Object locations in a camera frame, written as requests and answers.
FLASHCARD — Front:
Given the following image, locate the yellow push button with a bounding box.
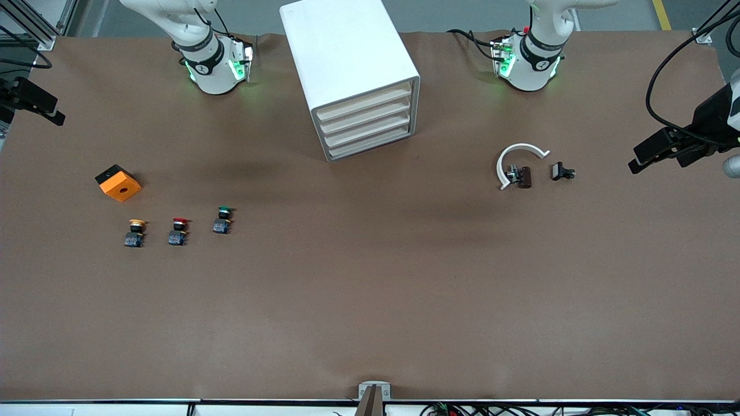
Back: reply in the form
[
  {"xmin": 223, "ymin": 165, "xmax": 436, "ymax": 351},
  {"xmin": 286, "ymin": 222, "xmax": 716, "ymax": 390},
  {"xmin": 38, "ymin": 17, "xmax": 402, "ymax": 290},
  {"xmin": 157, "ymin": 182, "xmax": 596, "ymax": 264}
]
[{"xmin": 124, "ymin": 219, "xmax": 146, "ymax": 248}]

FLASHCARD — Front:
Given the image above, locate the red push button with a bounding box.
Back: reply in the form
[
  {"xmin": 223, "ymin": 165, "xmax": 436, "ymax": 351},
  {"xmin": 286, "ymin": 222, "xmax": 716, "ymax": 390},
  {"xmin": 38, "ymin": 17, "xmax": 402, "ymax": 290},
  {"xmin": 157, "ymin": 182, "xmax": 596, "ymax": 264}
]
[{"xmin": 168, "ymin": 217, "xmax": 191, "ymax": 246}]

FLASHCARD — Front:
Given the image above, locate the green push button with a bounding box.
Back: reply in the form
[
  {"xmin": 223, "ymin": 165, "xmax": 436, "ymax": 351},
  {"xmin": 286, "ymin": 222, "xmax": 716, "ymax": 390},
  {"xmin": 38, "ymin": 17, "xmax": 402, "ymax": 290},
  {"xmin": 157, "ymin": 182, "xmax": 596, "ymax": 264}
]
[{"xmin": 212, "ymin": 206, "xmax": 234, "ymax": 235}]

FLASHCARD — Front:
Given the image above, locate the orange box with hole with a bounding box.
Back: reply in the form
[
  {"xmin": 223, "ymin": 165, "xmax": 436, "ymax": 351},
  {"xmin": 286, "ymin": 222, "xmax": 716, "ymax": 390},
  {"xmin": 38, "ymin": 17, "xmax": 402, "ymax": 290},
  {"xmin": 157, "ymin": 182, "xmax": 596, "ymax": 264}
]
[{"xmin": 95, "ymin": 164, "xmax": 142, "ymax": 203}]

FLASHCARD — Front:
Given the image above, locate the brown table cover sheet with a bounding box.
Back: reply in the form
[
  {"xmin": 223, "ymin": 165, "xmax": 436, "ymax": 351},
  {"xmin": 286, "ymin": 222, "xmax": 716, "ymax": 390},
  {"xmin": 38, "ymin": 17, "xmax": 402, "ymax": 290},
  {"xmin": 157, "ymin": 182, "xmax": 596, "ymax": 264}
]
[{"xmin": 0, "ymin": 29, "xmax": 740, "ymax": 402}]

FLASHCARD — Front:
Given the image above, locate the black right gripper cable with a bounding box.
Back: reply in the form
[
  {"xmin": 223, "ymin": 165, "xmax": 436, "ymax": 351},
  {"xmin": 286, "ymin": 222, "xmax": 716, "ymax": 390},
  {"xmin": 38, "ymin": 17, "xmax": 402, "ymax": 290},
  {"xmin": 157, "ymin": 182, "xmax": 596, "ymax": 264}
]
[{"xmin": 0, "ymin": 26, "xmax": 54, "ymax": 70}]

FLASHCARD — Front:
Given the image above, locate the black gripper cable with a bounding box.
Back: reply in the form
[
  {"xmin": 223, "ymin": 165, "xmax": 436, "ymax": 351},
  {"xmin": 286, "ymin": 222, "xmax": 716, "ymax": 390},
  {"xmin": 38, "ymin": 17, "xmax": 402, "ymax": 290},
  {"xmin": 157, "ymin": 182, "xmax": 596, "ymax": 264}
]
[
  {"xmin": 0, "ymin": 26, "xmax": 54, "ymax": 70},
  {"xmin": 646, "ymin": 0, "xmax": 740, "ymax": 145}
]

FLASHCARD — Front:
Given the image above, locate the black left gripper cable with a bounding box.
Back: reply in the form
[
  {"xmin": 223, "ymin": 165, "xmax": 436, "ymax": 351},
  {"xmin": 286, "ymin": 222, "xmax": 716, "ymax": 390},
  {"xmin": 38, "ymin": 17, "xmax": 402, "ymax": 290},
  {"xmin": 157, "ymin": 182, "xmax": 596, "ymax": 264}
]
[{"xmin": 646, "ymin": 0, "xmax": 740, "ymax": 145}]

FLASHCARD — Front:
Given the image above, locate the aluminium frame profile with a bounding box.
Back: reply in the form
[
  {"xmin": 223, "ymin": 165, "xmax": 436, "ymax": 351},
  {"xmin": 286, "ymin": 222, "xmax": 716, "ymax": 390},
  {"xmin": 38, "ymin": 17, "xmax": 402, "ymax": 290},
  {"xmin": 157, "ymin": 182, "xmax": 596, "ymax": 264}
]
[
  {"xmin": 694, "ymin": 0, "xmax": 740, "ymax": 46},
  {"xmin": 0, "ymin": 0, "xmax": 79, "ymax": 50}
]

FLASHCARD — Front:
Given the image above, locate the white curved plastic ring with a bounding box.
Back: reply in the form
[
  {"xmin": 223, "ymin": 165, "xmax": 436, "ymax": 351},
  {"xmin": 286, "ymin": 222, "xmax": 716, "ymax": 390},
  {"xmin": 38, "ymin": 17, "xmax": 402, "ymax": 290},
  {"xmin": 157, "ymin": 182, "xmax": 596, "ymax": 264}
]
[{"xmin": 496, "ymin": 143, "xmax": 551, "ymax": 191}]

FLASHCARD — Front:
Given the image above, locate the black arm base cable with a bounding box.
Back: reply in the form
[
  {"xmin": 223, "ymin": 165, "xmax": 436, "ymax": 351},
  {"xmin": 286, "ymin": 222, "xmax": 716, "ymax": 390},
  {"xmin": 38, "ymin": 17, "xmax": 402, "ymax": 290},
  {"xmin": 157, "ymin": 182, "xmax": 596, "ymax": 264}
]
[{"xmin": 446, "ymin": 28, "xmax": 504, "ymax": 61}]

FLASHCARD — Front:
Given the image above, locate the tangled cable bundle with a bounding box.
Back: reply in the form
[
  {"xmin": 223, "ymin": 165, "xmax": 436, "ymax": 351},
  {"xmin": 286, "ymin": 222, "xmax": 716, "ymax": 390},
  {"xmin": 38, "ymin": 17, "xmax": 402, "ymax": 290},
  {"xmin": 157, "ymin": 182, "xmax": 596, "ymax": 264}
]
[{"xmin": 419, "ymin": 402, "xmax": 740, "ymax": 416}]

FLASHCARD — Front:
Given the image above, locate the grey metal mounting bracket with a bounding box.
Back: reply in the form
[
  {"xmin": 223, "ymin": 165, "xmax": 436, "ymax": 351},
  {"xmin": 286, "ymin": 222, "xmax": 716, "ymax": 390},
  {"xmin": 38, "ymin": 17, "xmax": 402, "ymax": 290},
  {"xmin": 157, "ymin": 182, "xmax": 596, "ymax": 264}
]
[{"xmin": 358, "ymin": 381, "xmax": 391, "ymax": 400}]

